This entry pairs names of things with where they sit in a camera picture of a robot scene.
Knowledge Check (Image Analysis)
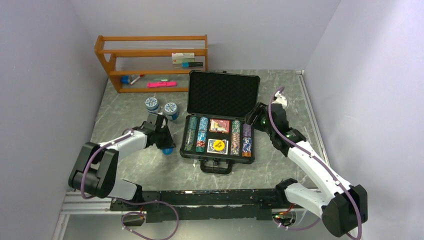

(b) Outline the blue round dealer chip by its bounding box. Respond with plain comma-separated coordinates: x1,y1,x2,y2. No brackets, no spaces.
162,147,174,156

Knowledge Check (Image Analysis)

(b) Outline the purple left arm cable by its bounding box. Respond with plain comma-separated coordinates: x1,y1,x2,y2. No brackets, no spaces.
80,129,180,240

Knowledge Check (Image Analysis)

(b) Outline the red white marker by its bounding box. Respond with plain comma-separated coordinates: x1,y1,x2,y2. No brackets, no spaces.
129,74,145,85

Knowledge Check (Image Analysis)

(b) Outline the blue white lidded jar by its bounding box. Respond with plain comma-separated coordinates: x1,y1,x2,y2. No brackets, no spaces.
145,97,160,114
163,102,179,121

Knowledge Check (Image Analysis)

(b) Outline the black poker set case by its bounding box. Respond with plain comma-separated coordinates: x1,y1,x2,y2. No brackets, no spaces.
179,70,261,175

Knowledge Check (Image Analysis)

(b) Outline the orange wooden shelf rack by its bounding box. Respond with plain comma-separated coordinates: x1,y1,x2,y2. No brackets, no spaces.
94,34,208,94

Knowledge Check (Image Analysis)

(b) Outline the red playing card deck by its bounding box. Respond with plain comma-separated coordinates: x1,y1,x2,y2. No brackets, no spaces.
209,118,231,134

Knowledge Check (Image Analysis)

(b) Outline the white red box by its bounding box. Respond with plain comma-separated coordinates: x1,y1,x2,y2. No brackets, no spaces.
171,52,195,61

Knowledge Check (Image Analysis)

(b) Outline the yellow blue poker chip stack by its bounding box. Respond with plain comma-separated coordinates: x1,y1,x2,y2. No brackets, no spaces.
184,129,196,152

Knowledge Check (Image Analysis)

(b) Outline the dark green white chip stack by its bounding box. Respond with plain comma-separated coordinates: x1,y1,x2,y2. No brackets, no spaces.
231,120,241,134

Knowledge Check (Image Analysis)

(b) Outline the blue playing card deck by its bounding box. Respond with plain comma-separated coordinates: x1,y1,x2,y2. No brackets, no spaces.
207,139,229,155

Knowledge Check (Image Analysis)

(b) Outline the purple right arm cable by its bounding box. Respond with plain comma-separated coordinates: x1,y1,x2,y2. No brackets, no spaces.
267,86,363,240

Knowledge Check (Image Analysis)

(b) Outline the teal marker pen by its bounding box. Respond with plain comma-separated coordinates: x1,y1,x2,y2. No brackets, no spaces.
181,61,204,68

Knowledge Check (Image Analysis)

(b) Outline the teal green poker chip stack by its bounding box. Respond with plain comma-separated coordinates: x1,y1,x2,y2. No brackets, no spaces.
188,116,198,130

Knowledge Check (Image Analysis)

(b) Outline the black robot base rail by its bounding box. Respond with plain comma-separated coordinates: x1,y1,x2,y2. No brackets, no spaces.
110,188,300,223

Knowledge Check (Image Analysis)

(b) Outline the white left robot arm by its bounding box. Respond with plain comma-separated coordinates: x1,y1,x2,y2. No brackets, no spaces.
68,113,176,210

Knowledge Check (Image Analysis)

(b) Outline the light blue poker chip stack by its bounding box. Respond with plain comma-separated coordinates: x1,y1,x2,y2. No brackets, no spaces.
198,117,209,133

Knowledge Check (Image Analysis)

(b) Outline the purple white chip stack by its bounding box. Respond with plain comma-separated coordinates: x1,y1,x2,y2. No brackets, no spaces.
242,123,252,138

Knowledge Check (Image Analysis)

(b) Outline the red white chip stack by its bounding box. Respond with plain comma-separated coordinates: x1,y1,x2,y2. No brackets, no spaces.
196,140,206,148

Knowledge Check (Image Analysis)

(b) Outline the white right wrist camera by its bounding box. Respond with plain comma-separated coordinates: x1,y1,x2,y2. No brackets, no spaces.
272,91,288,109

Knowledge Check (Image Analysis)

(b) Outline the blue capped small bottle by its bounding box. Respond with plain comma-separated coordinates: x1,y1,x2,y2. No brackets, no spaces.
120,75,133,85

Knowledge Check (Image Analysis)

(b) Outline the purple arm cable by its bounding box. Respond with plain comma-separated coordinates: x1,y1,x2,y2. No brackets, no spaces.
267,86,363,240
80,129,180,240

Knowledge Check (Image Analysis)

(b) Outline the pink highlighter marker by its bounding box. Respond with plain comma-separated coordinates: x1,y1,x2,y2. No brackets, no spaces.
147,81,177,88

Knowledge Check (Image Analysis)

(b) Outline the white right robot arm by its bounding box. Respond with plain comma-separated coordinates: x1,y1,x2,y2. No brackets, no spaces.
245,102,368,240

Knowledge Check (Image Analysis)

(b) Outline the pink white chip stack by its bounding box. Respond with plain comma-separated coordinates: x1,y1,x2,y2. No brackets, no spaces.
230,133,240,156

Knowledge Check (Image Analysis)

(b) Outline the yellow dealer button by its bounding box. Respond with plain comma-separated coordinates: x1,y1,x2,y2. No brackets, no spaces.
212,139,226,152

